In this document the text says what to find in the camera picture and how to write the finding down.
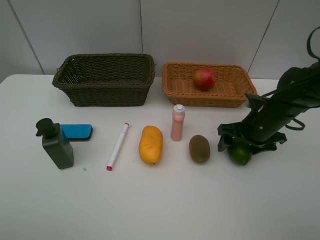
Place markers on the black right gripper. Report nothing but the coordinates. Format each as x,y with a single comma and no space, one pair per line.
260,129

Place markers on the green avocado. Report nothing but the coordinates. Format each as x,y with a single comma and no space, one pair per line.
240,154

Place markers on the brown kiwi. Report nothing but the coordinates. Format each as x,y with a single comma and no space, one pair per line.
199,149

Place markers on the pink bottle white cap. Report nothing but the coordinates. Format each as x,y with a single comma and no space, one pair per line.
178,116

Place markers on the red apple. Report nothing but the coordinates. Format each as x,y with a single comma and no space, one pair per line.
204,79

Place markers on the dark green pump bottle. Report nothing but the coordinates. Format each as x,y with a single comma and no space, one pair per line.
55,143

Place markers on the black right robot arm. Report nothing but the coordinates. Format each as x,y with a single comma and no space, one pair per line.
298,90

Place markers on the orange wicker basket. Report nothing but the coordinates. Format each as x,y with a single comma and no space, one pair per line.
229,91

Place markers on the yellow mango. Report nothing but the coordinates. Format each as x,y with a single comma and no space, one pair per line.
151,145

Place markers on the white marker pink caps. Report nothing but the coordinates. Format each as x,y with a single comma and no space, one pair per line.
118,146

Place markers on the dark brown wicker basket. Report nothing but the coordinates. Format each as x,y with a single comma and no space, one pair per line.
106,79

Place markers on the blue whiteboard eraser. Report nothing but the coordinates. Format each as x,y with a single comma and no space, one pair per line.
77,132

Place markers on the black right camera box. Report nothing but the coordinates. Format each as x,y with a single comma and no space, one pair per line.
254,102

